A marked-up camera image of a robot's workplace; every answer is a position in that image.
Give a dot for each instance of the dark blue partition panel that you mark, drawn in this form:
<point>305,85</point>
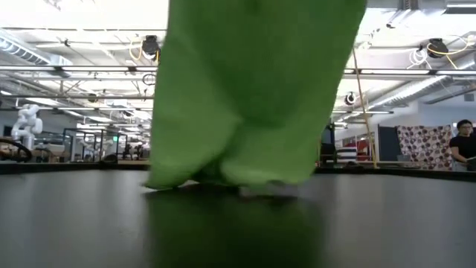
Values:
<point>388,143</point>

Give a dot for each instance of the black framed enclosure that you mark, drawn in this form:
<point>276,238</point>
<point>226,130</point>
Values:
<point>94,131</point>

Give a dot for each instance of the green microfiber towel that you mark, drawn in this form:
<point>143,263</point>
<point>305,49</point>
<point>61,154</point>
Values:
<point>241,93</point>

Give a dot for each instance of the black aluminium table frame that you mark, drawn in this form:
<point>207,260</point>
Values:
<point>74,168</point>

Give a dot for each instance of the silver ventilation duct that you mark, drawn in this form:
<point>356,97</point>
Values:
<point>22,52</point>
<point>416,87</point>

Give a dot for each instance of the patterned cloth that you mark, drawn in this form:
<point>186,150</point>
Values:
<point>424,147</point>

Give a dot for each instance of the long ceiling light bar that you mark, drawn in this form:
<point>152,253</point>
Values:
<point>74,69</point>
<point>409,71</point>

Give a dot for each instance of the person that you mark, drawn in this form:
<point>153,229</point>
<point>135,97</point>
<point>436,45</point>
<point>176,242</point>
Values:
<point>463,143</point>

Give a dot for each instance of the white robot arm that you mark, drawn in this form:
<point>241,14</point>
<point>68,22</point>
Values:
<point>28,123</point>

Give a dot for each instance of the black white striped object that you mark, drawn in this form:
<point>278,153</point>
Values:
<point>346,154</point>

